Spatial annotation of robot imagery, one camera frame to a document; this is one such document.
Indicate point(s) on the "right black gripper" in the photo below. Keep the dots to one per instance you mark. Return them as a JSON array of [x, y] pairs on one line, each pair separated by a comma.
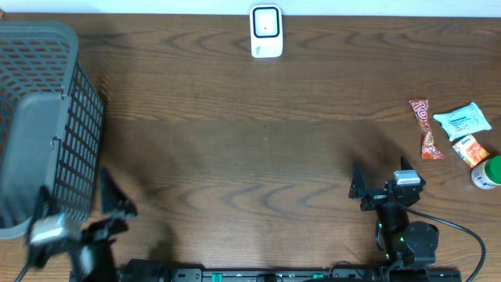
[[375, 197]]

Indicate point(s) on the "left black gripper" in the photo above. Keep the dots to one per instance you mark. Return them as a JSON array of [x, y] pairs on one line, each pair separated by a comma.
[[95, 229]]

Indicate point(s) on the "red chocolate bar wrapper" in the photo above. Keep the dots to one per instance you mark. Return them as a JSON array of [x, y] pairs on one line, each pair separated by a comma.
[[429, 146]]

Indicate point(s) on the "small orange snack box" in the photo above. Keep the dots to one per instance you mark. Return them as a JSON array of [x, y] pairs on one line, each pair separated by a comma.
[[470, 151]]

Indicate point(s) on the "teal toilet tissue pack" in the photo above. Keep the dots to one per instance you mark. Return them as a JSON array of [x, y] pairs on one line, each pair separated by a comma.
[[463, 121]]

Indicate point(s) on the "green lid jar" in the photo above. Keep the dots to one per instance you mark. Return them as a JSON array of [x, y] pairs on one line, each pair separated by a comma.
[[486, 175]]

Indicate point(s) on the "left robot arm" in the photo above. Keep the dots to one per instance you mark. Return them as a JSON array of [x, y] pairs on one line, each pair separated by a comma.
[[89, 261]]

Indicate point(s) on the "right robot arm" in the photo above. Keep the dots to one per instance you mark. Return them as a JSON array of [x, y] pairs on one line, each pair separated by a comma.
[[410, 246]]

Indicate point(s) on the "grey plastic mesh basket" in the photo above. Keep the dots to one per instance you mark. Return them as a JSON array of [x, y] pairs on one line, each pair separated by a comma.
[[51, 124]]

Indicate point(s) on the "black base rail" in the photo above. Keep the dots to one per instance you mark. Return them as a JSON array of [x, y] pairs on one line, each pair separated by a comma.
[[142, 270]]

